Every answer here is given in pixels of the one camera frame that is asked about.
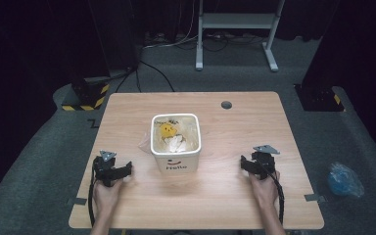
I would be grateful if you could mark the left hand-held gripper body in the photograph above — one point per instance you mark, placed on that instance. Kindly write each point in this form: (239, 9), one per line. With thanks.
(105, 169)

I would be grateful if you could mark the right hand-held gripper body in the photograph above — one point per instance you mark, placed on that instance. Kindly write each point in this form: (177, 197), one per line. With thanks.
(265, 163)

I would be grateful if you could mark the white square trash bin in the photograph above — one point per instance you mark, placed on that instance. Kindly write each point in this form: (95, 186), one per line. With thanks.
(176, 161)

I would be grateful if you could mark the person's right hand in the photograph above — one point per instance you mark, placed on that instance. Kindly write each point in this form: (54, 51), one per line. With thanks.
(267, 191)

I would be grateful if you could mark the person's left hand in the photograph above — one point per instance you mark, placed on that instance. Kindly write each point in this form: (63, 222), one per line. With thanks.
(108, 197)

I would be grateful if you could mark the grey tape piece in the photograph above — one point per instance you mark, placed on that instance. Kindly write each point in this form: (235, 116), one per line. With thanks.
(315, 197)
(77, 201)

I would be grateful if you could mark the black zigzag floor tape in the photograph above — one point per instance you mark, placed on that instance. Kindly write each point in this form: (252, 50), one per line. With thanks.
(94, 124)

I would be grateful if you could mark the white crumpled tissue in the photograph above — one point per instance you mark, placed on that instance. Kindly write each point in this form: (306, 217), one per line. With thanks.
(175, 143)

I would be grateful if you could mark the yellow round scrap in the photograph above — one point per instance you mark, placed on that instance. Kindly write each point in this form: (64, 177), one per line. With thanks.
(167, 130)

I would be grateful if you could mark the black yellow striped stand base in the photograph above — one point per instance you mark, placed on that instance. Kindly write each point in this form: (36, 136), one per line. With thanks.
(88, 96)
(319, 98)

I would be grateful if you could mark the blue plastic bag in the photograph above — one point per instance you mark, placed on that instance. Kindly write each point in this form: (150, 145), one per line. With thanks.
(343, 179)

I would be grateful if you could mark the white metal stand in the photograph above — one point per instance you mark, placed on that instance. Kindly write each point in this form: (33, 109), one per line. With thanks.
(238, 20)

